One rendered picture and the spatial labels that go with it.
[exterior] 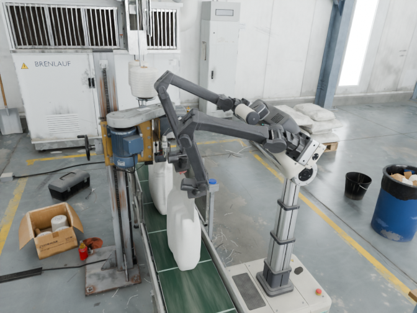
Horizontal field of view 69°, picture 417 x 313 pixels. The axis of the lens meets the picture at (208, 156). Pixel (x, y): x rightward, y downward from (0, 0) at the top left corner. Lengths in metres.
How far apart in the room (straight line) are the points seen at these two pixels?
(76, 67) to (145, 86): 2.99
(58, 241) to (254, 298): 1.75
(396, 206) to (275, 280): 1.61
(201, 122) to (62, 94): 3.79
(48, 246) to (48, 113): 2.36
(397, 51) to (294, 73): 2.94
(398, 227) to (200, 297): 2.18
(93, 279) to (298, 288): 1.59
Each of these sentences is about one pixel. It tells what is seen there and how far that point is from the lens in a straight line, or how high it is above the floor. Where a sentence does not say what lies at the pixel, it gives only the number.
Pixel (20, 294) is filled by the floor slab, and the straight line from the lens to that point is 2.92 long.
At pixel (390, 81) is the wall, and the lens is 9.41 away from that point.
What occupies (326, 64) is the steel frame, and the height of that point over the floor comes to 1.00.
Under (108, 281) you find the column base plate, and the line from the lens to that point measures 2.76.
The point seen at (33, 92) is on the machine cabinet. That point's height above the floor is 0.92.
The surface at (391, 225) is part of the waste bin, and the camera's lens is 3.56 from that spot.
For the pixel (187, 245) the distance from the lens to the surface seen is 2.06.
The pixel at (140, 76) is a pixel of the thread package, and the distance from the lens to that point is 1.81.
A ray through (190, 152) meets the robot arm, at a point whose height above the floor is 1.44.
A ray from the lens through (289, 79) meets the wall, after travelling 7.35.
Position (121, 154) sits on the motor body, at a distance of 1.94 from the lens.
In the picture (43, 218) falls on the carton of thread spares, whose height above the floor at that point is 0.13.
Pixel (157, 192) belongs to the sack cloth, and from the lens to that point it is 2.65.
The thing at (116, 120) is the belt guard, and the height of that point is 1.41.
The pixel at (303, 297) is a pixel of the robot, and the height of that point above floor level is 0.26.
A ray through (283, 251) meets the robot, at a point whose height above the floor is 0.61.
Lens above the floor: 1.99
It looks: 25 degrees down
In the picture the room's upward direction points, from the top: 2 degrees clockwise
